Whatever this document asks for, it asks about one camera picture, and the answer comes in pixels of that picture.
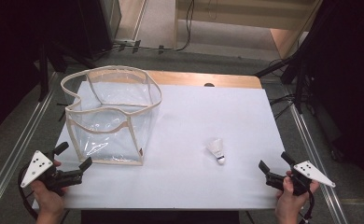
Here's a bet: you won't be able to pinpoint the dark curtain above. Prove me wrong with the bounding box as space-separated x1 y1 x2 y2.
304 0 364 199

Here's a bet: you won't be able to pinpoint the light wooden shelf unit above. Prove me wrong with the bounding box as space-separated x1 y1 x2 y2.
173 0 325 61

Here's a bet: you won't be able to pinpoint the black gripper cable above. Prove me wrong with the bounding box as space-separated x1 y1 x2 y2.
297 189 315 224
17 164 40 220

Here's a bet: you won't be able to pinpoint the black cabinet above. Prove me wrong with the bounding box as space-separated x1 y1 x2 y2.
77 0 122 61

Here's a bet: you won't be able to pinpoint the black tripod stand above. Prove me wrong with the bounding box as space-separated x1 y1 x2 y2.
253 0 329 115

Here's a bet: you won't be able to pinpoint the clear plastic bag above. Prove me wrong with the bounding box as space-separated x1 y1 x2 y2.
60 64 163 167

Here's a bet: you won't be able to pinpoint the metal floor rail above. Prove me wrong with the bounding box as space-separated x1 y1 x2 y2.
0 72 59 217
283 86 350 224

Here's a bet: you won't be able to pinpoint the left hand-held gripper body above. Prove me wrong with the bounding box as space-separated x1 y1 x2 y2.
20 149 85 197

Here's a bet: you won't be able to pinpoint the person's left hand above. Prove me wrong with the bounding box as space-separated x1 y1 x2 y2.
30 160 70 224

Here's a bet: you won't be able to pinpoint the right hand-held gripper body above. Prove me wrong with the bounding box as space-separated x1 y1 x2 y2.
265 160 337 197

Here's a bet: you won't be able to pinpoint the person's right hand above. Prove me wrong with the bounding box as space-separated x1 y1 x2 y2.
274 174 321 224

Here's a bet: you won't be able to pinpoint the black floor cables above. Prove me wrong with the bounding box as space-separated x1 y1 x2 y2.
268 92 297 121

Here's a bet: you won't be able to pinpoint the white shuttlecock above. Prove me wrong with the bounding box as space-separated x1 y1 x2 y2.
205 137 227 166

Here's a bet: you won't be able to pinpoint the black hanging cable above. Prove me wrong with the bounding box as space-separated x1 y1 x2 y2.
157 0 196 52

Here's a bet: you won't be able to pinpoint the white table sheet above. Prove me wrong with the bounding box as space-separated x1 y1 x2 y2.
32 80 292 210

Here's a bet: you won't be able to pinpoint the black metal stand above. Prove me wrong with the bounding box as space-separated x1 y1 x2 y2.
37 39 98 103

